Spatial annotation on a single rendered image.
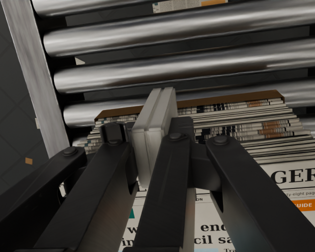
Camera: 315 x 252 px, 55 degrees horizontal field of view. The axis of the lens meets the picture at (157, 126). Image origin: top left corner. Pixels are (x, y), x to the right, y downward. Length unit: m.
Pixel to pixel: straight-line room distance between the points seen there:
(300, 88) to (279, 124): 0.15
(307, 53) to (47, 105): 0.43
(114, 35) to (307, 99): 0.32
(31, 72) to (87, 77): 0.10
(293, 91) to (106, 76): 0.30
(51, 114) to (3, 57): 1.00
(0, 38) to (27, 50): 0.98
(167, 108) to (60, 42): 0.39
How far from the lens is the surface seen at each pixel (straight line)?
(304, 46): 0.52
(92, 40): 0.51
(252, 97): 0.48
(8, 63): 1.55
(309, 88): 0.53
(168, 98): 0.17
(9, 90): 1.59
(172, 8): 1.27
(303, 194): 0.32
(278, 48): 0.51
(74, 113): 0.56
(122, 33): 0.50
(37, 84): 0.57
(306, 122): 0.56
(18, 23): 0.56
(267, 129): 0.38
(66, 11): 0.53
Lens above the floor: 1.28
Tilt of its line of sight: 66 degrees down
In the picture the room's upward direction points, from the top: 163 degrees counter-clockwise
